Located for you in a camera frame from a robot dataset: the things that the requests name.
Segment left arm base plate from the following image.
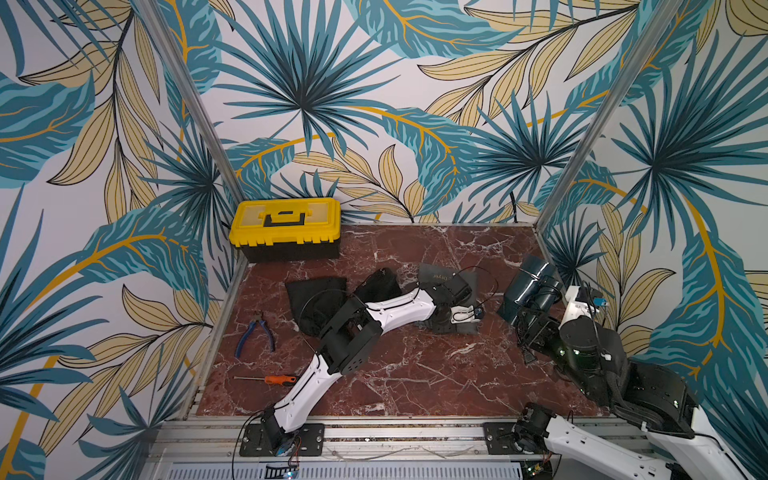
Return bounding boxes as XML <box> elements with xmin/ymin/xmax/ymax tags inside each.
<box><xmin>239</xmin><ymin>422</ymin><xmax>325</xmax><ymax>457</ymax></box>

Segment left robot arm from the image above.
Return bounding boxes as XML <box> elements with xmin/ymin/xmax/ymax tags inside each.
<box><xmin>260</xmin><ymin>274</ymin><xmax>472</xmax><ymax>456</ymax></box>

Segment yellow black toolbox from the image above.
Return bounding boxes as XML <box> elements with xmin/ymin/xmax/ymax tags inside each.
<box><xmin>229</xmin><ymin>197</ymin><xmax>341</xmax><ymax>263</ymax></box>

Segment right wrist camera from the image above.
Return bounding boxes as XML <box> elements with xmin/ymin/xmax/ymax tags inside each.
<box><xmin>560</xmin><ymin>285</ymin><xmax>608</xmax><ymax>329</ymax></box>

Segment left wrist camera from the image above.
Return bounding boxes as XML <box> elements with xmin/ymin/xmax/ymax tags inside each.
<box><xmin>450</xmin><ymin>306</ymin><xmax>485</xmax><ymax>324</ymax></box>

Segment orange handled screwdriver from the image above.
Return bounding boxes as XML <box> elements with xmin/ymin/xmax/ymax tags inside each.
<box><xmin>235</xmin><ymin>375</ymin><xmax>298</xmax><ymax>386</ymax></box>

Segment plain black drawstring pouch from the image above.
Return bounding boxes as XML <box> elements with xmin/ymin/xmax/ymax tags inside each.
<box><xmin>353</xmin><ymin>267</ymin><xmax>402</xmax><ymax>303</ymax></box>

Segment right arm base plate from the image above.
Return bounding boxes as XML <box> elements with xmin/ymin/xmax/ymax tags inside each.
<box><xmin>482</xmin><ymin>421</ymin><xmax>550</xmax><ymax>455</ymax></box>

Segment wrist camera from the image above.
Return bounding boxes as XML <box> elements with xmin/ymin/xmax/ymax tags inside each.
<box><xmin>450</xmin><ymin>306</ymin><xmax>485</xmax><ymax>324</ymax></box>
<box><xmin>560</xmin><ymin>285</ymin><xmax>608</xmax><ymax>329</ymax></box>

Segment aluminium front rail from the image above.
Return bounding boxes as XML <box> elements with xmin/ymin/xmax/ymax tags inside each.
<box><xmin>143</xmin><ymin>416</ymin><xmax>652</xmax><ymax>463</ymax></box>

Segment black hair dryer pouch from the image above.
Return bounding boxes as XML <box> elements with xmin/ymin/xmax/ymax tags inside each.
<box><xmin>285</xmin><ymin>277</ymin><xmax>347</xmax><ymax>338</ymax></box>

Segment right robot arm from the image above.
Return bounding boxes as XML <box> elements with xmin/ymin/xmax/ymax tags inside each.
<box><xmin>512</xmin><ymin>311</ymin><xmax>752</xmax><ymax>479</ymax></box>

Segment blue handled pliers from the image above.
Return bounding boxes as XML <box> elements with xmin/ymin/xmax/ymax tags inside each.
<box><xmin>234</xmin><ymin>317</ymin><xmax>277</xmax><ymax>360</ymax></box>

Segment grey hair dryer pouch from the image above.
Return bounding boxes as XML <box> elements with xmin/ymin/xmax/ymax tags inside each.
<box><xmin>418</xmin><ymin>263</ymin><xmax>480</xmax><ymax>335</ymax></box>

